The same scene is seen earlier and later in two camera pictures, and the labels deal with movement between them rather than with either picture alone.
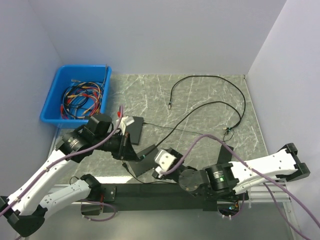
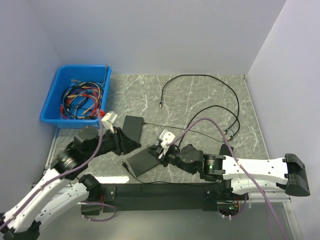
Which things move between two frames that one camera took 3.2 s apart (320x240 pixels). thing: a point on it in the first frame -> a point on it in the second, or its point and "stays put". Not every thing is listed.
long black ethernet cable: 143,155 -> 229,138
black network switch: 134,126 stays put
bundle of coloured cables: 81,99 stays put
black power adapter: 225,154 stays put
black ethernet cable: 244,108 -> 215,77
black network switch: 147,162 stays put
